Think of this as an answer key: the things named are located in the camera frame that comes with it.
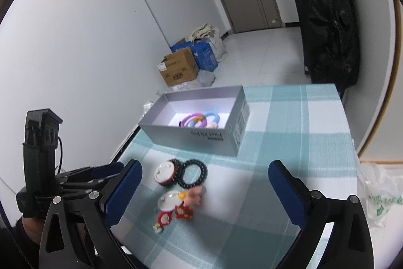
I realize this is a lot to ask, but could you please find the blue cardboard box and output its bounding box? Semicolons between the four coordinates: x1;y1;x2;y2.
170;39;219;72

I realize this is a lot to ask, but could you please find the person's left hand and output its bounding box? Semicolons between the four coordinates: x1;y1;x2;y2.
19;217;45;246

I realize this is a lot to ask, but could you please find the red figure charm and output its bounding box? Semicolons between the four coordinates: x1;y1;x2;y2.
174;205;194;221

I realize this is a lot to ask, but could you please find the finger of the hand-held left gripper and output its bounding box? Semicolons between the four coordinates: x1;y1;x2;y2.
57;176;109;194
68;162;125;181

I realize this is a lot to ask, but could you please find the teal checked tablecloth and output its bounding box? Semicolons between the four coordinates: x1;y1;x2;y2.
113;84;359;269

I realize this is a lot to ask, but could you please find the pink doll charm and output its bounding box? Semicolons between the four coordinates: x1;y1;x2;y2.
178;186;207;206

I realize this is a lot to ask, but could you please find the blue hair ring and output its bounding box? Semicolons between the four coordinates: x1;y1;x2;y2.
201;110;221;125

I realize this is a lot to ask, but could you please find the person's left forearm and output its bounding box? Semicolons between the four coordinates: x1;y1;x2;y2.
0;219;41;269

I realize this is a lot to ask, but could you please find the beige cloth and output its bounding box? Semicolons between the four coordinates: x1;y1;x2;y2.
190;23;219;41

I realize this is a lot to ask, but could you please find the red round charm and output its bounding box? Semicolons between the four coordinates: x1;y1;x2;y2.
153;211;173;233

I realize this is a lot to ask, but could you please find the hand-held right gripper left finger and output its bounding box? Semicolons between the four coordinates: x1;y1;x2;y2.
38;159;143;269

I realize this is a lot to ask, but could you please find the green printed plastic bag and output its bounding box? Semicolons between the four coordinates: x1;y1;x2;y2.
357;162;403;228

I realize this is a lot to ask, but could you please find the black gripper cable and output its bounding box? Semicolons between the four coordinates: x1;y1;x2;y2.
56;137;64;173

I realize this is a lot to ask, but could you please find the brown cardboard box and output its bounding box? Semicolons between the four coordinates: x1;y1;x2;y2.
156;47;200;87

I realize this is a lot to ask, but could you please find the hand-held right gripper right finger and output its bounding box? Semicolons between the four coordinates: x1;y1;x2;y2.
268;160;375;269

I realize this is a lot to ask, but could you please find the white plastic bag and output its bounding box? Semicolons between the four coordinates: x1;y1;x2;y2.
189;31;227;62

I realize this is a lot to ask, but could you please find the grey cardboard box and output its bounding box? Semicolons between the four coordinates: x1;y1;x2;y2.
139;85;250;157

